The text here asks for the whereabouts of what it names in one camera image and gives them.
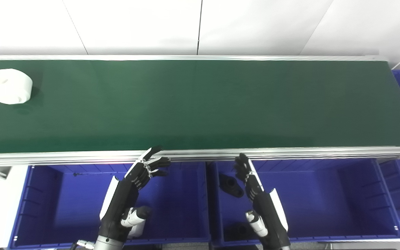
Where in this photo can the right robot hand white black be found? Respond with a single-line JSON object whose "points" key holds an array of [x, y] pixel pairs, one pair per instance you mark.
{"points": [[266, 215]]}

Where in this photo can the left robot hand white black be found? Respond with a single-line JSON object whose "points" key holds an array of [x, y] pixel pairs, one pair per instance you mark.
{"points": [[120, 205]]}

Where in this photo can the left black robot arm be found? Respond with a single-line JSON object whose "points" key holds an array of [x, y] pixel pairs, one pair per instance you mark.
{"points": [[108, 243]]}

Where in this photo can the black plastic part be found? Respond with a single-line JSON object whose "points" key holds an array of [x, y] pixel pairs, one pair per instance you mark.
{"points": [[229, 185], [238, 231]]}

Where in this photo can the green conveyor belt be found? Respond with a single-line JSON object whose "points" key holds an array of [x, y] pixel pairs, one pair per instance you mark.
{"points": [[200, 104], [82, 158]]}

